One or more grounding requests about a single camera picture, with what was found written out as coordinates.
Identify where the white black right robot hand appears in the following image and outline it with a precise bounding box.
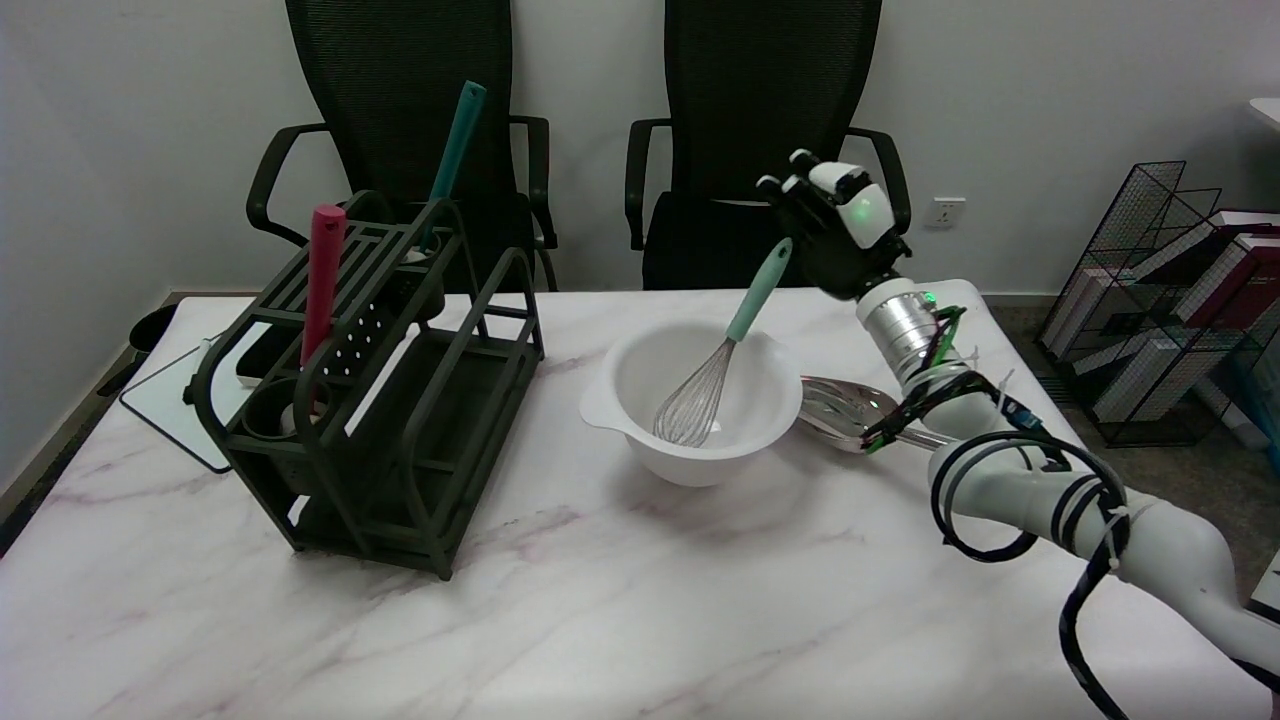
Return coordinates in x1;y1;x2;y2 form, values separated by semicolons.
757;150;913;301

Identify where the whisk with teal handle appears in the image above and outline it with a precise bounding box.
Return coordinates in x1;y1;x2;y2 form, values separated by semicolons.
653;238;794;448

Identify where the white mixing bowl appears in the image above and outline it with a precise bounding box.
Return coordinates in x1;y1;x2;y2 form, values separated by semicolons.
580;318;804;488

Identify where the stainless steel scoop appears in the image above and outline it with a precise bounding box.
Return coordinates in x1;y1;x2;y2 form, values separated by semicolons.
800;376;951;454

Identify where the black mesh office chair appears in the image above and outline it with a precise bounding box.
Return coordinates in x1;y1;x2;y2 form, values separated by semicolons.
247;0;559;293
625;0;912;291

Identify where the white book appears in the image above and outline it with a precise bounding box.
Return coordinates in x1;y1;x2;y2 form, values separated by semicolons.
1045;208;1280;346

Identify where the dark red book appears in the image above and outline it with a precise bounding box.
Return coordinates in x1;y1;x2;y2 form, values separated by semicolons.
1165;232;1280;336

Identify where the dark green utensil rack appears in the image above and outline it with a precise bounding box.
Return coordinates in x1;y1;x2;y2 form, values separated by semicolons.
183;190;546;581

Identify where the white board with black edge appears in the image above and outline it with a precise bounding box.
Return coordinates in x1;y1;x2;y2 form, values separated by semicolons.
120;320;263;474

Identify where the black waste bin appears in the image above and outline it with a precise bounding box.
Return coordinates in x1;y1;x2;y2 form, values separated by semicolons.
128;305;179;357

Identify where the green robot cable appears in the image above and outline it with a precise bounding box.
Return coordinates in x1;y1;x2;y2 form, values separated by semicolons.
865;305;967;456

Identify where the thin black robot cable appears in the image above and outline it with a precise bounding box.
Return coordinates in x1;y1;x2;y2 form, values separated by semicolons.
862;368;1073;473

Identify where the black wire book rack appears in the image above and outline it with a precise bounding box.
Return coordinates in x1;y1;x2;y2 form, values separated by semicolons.
1035;160;1280;448

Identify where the teal utensil handle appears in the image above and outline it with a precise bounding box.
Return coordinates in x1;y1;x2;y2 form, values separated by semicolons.
418;82;488;251

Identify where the thick black looped cable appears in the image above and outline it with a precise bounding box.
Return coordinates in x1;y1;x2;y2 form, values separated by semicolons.
930;430;1146;720

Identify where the red utensil handle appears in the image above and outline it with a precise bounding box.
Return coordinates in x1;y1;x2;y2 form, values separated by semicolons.
300;205;348;367

